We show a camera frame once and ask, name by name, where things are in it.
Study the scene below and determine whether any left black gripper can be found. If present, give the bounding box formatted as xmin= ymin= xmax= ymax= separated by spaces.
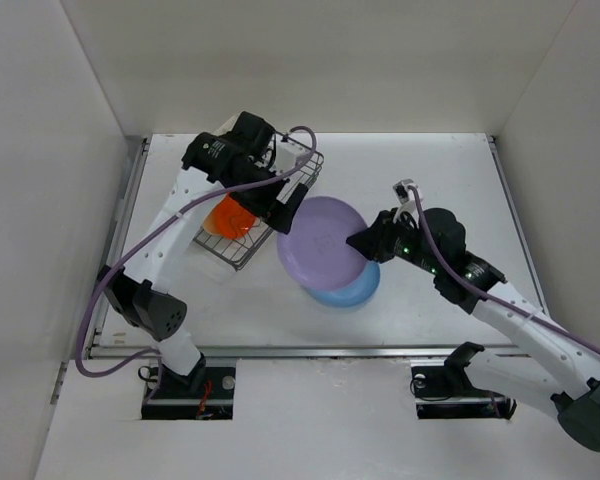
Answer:
xmin=231 ymin=158 xmax=306 ymax=234

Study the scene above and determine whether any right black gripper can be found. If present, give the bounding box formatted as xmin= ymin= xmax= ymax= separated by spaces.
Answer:
xmin=346 ymin=207 xmax=442 ymax=275

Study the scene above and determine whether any blue plate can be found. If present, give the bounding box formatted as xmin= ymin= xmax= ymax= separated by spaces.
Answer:
xmin=304 ymin=262 xmax=381 ymax=308

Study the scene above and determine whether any lilac plate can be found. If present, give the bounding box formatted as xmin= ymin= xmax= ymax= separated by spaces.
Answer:
xmin=277 ymin=196 xmax=367 ymax=291

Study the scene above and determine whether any orange plate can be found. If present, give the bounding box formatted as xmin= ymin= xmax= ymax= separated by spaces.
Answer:
xmin=211 ymin=195 xmax=256 ymax=240

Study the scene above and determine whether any beige plate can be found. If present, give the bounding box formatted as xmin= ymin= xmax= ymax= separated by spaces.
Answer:
xmin=202 ymin=211 xmax=219 ymax=235

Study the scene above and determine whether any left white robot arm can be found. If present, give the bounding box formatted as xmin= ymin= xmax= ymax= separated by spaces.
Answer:
xmin=99 ymin=112 xmax=317 ymax=397

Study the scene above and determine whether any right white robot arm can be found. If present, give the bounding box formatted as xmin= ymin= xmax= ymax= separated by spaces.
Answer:
xmin=346 ymin=208 xmax=600 ymax=452

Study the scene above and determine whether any white cutlery holder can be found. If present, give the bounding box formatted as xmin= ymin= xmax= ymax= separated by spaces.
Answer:
xmin=214 ymin=115 xmax=238 ymax=135

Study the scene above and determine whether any dark wire dish rack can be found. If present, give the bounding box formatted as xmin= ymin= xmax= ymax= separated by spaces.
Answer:
xmin=193 ymin=127 xmax=324 ymax=271

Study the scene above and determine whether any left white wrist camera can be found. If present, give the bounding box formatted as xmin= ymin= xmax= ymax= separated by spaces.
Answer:
xmin=274 ymin=135 xmax=306 ymax=172

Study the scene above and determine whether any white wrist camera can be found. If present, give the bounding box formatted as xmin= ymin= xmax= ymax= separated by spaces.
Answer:
xmin=274 ymin=135 xmax=306 ymax=172
xmin=392 ymin=179 xmax=419 ymax=208

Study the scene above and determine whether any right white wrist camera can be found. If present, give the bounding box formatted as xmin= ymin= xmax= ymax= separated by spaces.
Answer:
xmin=392 ymin=179 xmax=419 ymax=208

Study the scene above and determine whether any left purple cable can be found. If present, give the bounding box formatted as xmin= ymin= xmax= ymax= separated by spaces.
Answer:
xmin=74 ymin=125 xmax=317 ymax=419

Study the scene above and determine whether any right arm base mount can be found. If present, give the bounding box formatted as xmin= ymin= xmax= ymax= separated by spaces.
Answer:
xmin=409 ymin=364 xmax=517 ymax=420

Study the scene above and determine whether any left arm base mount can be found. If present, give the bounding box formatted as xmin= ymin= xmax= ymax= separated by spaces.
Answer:
xmin=138 ymin=362 xmax=236 ymax=421

